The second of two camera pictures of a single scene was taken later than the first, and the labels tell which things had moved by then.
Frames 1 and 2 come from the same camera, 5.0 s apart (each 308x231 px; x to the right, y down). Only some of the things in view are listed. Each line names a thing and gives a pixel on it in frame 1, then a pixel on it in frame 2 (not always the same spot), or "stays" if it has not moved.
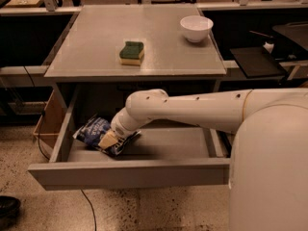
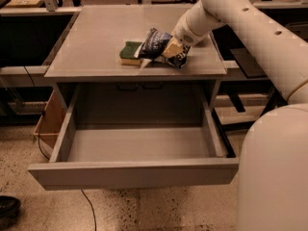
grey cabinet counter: x=135 y=43 stays
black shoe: x=10 y=208 stays
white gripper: x=117 y=129 to x=185 y=34
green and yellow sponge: x=132 y=54 stays
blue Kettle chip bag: x=93 y=131 to x=153 y=47
